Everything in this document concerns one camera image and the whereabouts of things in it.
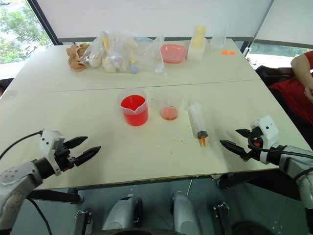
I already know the black folding table leg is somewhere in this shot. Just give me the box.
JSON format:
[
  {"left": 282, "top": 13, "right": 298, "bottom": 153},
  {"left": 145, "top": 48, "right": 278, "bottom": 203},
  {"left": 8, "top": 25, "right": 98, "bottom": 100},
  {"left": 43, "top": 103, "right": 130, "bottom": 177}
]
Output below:
[
  {"left": 212, "top": 202, "right": 233, "bottom": 235},
  {"left": 72, "top": 210, "right": 93, "bottom": 235}
]

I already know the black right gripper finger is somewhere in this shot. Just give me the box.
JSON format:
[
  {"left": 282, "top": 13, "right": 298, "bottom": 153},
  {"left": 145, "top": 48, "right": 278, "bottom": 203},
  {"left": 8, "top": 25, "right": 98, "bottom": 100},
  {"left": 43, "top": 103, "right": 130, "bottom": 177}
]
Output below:
[
  {"left": 219, "top": 140, "right": 254, "bottom": 162},
  {"left": 235, "top": 128, "right": 253, "bottom": 138}
]

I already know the brown crumpled cloth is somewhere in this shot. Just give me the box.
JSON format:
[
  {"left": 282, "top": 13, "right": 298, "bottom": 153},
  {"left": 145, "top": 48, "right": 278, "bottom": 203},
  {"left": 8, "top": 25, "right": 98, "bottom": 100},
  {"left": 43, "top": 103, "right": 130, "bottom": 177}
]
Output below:
[{"left": 66, "top": 44, "right": 91, "bottom": 72}]

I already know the black table frame bar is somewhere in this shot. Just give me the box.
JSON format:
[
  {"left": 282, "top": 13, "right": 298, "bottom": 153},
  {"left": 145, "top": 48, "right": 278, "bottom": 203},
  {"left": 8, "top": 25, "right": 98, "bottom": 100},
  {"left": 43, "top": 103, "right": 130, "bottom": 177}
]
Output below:
[
  {"left": 25, "top": 188, "right": 84, "bottom": 204},
  {"left": 216, "top": 170, "right": 303, "bottom": 200}
]

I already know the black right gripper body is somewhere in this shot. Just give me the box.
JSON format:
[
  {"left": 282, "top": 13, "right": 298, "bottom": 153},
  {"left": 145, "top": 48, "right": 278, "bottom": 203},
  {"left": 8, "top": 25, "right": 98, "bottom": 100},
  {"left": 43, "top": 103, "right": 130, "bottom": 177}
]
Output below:
[{"left": 247, "top": 126, "right": 264, "bottom": 161}]

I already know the person in red shirt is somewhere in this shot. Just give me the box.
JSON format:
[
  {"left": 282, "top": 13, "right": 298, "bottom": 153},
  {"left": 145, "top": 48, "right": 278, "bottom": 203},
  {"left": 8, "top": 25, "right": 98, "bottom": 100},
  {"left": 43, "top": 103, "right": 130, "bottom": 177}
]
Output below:
[{"left": 268, "top": 50, "right": 313, "bottom": 128}]

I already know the yellow and white brush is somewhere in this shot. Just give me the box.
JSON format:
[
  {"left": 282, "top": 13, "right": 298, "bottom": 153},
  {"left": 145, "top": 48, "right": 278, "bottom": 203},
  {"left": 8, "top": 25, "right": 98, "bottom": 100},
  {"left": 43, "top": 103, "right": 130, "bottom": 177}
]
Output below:
[{"left": 101, "top": 31, "right": 110, "bottom": 51}]

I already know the empty clear plastic bag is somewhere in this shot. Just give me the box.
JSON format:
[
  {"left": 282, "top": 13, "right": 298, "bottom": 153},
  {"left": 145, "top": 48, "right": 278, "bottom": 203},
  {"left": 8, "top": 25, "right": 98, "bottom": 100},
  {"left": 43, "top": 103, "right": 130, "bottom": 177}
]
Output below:
[{"left": 135, "top": 33, "right": 167, "bottom": 77}]

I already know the beaker with red liquid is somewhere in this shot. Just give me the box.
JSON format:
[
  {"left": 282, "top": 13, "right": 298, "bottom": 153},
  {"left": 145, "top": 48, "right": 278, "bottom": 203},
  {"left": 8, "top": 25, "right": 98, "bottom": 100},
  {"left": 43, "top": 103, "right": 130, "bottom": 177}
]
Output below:
[{"left": 117, "top": 88, "right": 149, "bottom": 127}]

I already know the clear beaker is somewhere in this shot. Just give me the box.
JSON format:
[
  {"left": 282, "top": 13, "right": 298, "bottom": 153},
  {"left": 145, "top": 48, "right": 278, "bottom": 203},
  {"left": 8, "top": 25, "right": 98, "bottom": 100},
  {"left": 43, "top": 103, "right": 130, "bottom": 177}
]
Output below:
[{"left": 210, "top": 23, "right": 230, "bottom": 48}]

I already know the clear syringe with orange tip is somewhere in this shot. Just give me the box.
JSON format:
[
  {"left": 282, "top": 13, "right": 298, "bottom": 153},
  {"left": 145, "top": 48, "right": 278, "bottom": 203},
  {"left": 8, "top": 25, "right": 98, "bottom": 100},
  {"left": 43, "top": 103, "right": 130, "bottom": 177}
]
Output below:
[{"left": 186, "top": 102, "right": 210, "bottom": 148}]

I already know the grey robot leg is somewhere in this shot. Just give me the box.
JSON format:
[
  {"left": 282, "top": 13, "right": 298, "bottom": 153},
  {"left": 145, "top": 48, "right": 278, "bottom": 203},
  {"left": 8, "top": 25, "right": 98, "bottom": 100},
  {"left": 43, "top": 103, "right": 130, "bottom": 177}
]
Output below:
[
  {"left": 102, "top": 194, "right": 143, "bottom": 232},
  {"left": 170, "top": 190, "right": 203, "bottom": 235}
]

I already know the small clear plastic cup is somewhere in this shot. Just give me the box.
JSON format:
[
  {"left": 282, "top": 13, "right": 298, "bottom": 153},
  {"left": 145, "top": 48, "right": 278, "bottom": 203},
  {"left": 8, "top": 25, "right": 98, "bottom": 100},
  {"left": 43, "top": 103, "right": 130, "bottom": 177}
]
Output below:
[{"left": 158, "top": 91, "right": 183, "bottom": 121}]

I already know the clear plastic bag with items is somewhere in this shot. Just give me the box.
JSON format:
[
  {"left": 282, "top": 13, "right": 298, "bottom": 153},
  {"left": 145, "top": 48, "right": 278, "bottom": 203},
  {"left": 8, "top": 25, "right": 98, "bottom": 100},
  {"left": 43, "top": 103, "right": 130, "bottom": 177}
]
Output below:
[{"left": 80, "top": 30, "right": 139, "bottom": 74}]

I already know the grey robot left leg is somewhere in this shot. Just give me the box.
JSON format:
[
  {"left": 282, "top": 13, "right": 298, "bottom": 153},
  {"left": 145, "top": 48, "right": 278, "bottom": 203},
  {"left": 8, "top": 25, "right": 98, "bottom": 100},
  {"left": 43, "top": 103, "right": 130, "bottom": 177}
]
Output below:
[{"left": 102, "top": 194, "right": 143, "bottom": 232}]

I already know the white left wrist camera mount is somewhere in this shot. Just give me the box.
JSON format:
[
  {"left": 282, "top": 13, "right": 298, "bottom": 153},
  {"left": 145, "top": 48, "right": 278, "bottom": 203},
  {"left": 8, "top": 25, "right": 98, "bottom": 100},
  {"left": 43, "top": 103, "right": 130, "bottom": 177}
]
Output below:
[{"left": 39, "top": 129, "right": 66, "bottom": 176}]

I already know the pink plastic bowl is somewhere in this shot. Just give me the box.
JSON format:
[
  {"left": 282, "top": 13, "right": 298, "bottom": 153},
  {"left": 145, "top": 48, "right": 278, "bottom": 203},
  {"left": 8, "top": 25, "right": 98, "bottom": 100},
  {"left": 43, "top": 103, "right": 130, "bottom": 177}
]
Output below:
[{"left": 160, "top": 44, "right": 188, "bottom": 64}]

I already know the grey robot right leg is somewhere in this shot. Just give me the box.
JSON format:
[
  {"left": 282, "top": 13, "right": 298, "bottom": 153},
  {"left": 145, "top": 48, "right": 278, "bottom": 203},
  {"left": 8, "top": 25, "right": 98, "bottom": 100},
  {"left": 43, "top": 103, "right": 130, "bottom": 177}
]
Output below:
[{"left": 170, "top": 190, "right": 203, "bottom": 235}]

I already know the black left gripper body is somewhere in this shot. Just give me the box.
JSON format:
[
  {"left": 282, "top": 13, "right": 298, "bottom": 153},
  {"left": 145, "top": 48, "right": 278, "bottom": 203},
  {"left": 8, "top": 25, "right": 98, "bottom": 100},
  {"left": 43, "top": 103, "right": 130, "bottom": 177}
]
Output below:
[{"left": 54, "top": 141, "right": 77, "bottom": 172}]

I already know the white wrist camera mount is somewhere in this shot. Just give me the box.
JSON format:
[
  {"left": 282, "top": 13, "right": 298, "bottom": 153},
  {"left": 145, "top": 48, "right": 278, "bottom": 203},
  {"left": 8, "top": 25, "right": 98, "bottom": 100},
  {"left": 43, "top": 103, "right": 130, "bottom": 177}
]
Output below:
[
  {"left": 249, "top": 115, "right": 280, "bottom": 165},
  {"left": 39, "top": 129, "right": 66, "bottom": 176}
]

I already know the blue and yellow small tool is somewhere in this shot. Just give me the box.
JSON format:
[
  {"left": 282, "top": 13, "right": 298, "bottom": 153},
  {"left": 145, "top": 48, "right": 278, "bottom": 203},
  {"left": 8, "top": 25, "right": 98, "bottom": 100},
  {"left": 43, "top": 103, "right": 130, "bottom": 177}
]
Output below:
[{"left": 129, "top": 52, "right": 139, "bottom": 74}]

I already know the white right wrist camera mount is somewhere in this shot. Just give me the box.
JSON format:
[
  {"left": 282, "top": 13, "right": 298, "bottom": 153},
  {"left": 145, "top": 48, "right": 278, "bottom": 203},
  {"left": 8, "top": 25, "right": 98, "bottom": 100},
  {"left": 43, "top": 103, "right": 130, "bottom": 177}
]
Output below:
[{"left": 249, "top": 115, "right": 280, "bottom": 165}]

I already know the white bottle with yellow top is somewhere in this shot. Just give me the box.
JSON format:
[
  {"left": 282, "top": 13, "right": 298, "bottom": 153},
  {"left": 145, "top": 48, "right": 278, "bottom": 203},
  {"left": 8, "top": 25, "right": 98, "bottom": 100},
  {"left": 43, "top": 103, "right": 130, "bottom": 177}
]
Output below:
[{"left": 186, "top": 25, "right": 207, "bottom": 62}]

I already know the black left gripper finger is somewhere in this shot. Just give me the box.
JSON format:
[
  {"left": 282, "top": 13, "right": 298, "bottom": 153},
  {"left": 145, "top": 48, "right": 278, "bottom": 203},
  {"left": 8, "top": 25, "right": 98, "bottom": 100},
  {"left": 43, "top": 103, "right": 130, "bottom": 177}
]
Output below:
[
  {"left": 64, "top": 136, "right": 89, "bottom": 149},
  {"left": 73, "top": 145, "right": 102, "bottom": 167}
]

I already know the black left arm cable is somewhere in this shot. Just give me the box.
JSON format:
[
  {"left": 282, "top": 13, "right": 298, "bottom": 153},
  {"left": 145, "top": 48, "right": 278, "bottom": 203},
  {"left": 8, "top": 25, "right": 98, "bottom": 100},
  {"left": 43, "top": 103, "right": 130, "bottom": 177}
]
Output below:
[{"left": 0, "top": 131, "right": 44, "bottom": 160}]

